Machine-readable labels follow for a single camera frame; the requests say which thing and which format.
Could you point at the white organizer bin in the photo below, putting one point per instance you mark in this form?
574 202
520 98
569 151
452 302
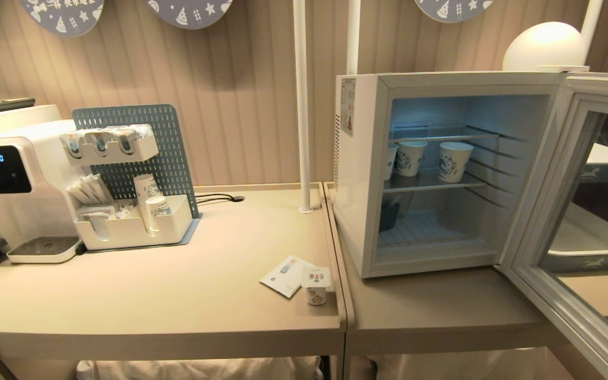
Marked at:
135 227

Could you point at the blue round wall decoration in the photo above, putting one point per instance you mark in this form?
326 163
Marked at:
64 13
452 8
190 10

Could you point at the white round lamp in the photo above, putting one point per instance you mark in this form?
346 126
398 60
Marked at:
544 47

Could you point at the white water dispenser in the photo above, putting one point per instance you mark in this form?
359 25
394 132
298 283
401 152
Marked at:
13 200

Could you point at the stack of printed paper cups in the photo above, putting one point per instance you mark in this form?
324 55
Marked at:
151 203

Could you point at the blue pegboard organizer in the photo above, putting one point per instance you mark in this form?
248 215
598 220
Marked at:
167 142

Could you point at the white paper packet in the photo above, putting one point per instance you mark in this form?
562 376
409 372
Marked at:
285 274

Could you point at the printed paper cup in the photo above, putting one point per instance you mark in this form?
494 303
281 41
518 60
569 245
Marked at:
390 161
454 161
409 157

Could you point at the small white yogurt cup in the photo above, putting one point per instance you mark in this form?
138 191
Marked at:
315 285

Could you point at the white pegboard shelf tray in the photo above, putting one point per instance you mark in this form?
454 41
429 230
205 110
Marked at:
108 148

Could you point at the beige table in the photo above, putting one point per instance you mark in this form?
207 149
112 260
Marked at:
151 295
441 311

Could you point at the glass fridge shelf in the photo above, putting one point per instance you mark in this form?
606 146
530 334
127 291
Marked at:
430 182

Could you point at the white mini fridge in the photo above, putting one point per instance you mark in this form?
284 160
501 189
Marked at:
359 211

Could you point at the glass fridge door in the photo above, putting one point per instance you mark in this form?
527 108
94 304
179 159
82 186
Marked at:
573 221

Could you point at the white pole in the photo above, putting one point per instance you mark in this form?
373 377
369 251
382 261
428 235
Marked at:
302 105
353 37
591 21

